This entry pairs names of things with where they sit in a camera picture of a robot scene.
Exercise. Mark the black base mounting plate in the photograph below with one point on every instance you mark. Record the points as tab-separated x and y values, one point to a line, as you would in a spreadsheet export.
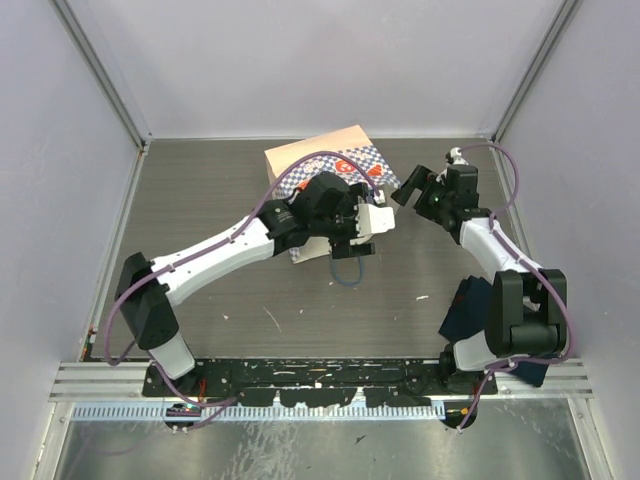
316	383

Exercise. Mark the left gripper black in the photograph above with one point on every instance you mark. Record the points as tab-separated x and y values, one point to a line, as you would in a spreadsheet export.
340	246

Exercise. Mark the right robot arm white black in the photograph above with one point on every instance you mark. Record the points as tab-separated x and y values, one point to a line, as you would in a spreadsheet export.
514	318

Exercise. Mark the checkered paper bakery bag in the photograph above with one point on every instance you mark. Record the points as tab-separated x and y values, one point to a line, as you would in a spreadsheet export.
307	180

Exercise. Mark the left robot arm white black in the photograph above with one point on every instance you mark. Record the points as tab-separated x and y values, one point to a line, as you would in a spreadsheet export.
149	290

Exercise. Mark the slotted cable duct rail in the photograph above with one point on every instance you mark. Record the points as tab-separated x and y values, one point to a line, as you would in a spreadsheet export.
167	411

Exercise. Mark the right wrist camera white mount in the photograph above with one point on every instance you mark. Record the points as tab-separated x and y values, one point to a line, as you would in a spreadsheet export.
455	157

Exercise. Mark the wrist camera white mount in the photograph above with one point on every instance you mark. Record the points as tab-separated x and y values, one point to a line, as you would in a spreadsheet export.
374	216
455	157

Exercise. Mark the dark blue cloth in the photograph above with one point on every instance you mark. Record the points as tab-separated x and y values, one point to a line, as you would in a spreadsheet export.
467	316

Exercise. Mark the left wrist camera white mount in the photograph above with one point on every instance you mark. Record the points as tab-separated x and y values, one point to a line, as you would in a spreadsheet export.
374	216

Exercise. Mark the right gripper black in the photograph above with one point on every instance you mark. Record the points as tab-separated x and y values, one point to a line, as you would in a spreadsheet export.
419	179

